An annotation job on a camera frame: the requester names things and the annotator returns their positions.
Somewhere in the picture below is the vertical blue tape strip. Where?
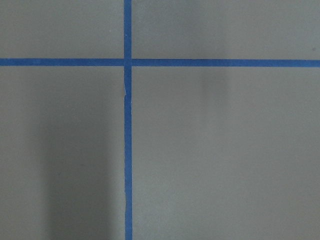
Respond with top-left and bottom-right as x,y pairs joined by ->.
123,0 -> 133,240

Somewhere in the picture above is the horizontal blue tape strip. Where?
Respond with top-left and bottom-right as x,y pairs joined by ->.
0,58 -> 320,68

